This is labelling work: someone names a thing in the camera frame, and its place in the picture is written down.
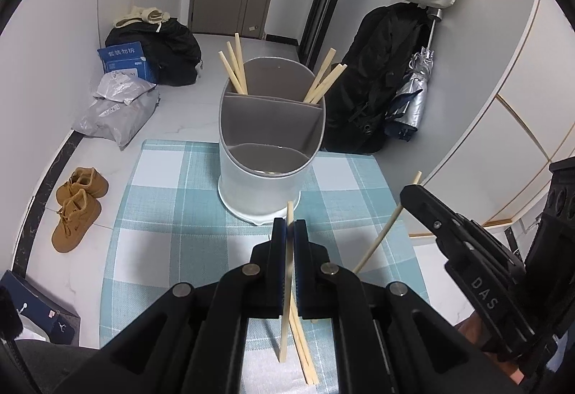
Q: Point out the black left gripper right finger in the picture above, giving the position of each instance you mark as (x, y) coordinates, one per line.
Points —
(311, 299)

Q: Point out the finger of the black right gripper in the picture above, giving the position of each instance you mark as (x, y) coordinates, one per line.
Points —
(447, 226)

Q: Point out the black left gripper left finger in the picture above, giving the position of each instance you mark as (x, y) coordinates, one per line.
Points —
(269, 284)

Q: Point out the wooden chopstick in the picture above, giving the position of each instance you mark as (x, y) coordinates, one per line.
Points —
(381, 235)
(311, 361)
(298, 337)
(288, 283)

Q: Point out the right hand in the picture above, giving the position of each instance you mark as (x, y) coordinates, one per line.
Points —
(475, 331)

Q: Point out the silver folded umbrella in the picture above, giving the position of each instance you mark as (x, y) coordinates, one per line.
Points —
(405, 115)

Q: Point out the white utensil holder cup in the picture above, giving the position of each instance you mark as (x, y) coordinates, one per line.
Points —
(268, 139)

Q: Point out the chopstick in holder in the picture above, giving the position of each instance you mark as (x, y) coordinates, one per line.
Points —
(325, 84)
(319, 76)
(240, 60)
(236, 67)
(231, 74)
(330, 84)

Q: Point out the tan shoe near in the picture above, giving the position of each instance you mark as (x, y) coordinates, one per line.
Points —
(76, 216)

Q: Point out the tan shoe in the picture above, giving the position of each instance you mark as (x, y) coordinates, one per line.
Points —
(82, 178)
(76, 216)

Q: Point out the dark blue shoe box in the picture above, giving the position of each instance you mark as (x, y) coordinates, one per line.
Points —
(40, 314)

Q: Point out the tan shoe far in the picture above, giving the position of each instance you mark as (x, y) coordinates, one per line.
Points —
(82, 178)

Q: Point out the black hanging jacket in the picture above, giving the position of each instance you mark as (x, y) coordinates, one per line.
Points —
(357, 103)

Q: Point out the grey parcel bag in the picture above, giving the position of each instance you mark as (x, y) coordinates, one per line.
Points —
(117, 121)

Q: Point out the white plastic bag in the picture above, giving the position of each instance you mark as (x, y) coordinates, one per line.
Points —
(32, 331)

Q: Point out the white parcel bag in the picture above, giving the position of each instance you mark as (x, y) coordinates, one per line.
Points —
(121, 87)

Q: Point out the black clothing pile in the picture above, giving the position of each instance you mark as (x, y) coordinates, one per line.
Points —
(169, 47)

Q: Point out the blue cardboard box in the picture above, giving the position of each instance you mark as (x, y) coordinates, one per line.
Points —
(128, 58)

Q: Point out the cream cloth on pile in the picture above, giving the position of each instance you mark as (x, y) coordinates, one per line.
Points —
(150, 15)

